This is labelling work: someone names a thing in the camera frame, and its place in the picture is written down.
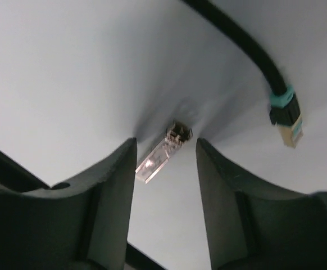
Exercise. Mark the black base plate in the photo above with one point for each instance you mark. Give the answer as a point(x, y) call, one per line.
point(17, 178)

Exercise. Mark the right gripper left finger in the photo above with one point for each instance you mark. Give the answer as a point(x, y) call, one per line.
point(80, 223)

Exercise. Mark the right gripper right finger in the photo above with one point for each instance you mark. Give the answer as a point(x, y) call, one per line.
point(254, 224)

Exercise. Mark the silver SFP module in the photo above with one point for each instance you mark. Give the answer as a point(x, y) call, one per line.
point(176, 135)

